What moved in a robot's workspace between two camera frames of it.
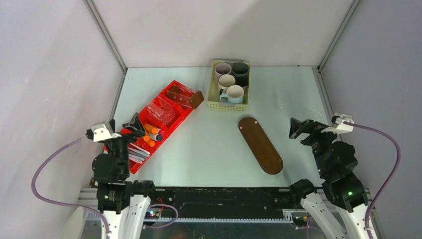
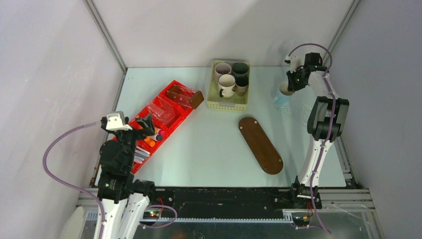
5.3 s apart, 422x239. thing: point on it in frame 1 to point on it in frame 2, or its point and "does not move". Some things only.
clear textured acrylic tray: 161,109 does not move
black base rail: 238,203 does not move
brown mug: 243,81 does not move
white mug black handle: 225,81 does not move
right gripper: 296,126 to 292,86
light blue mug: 235,94 to 284,97
